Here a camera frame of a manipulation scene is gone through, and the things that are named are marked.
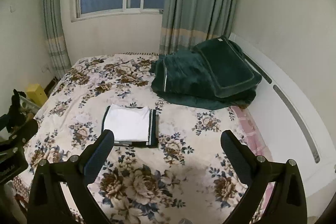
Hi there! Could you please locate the pink checkered bed sheet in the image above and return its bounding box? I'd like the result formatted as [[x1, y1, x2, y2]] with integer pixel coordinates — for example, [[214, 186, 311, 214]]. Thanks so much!
[[230, 105, 275, 214]]

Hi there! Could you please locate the left green curtain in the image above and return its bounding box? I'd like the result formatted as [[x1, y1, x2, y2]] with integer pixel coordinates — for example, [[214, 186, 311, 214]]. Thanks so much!
[[43, 0, 71, 79]]

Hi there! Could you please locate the black clothes pile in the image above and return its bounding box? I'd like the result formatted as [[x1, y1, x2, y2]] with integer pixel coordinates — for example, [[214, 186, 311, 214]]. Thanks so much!
[[6, 89, 26, 134]]

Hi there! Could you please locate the dark green pillow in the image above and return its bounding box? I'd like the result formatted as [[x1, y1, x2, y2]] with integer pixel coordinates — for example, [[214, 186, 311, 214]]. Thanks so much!
[[193, 36, 262, 103]]

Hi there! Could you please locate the floral bed cover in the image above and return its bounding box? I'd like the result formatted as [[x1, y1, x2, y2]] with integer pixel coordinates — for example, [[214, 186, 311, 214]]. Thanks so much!
[[13, 54, 265, 223]]

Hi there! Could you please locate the white curved headboard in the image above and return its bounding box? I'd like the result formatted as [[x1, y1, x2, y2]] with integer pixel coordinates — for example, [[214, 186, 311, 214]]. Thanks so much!
[[230, 34, 335, 199]]

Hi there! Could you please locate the yellow box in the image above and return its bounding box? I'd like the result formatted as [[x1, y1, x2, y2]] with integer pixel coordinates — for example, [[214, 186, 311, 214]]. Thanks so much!
[[26, 84, 48, 107]]

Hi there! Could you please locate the black grey striped folded garment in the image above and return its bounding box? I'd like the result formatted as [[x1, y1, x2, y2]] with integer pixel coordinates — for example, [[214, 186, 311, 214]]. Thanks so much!
[[114, 106, 158, 148]]

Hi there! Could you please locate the dark green folded blanket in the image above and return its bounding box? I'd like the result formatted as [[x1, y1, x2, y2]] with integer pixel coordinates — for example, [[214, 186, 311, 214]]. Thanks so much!
[[150, 50, 252, 110]]

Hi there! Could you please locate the white t-shirt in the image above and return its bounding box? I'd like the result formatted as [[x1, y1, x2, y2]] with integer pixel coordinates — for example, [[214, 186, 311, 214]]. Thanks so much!
[[102, 104, 150, 141]]

